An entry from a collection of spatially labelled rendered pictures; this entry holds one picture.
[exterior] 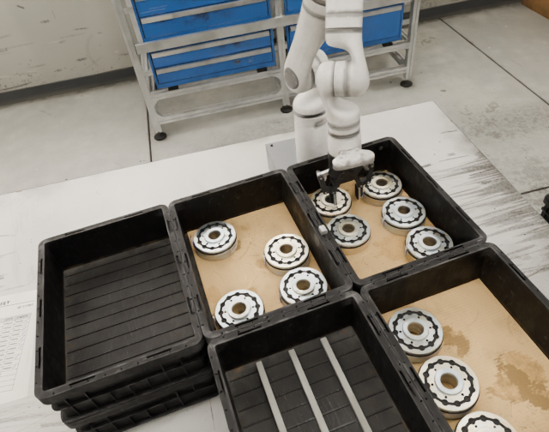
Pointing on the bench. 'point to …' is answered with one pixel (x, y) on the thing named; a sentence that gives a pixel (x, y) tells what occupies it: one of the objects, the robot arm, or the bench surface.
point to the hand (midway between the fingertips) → (346, 195)
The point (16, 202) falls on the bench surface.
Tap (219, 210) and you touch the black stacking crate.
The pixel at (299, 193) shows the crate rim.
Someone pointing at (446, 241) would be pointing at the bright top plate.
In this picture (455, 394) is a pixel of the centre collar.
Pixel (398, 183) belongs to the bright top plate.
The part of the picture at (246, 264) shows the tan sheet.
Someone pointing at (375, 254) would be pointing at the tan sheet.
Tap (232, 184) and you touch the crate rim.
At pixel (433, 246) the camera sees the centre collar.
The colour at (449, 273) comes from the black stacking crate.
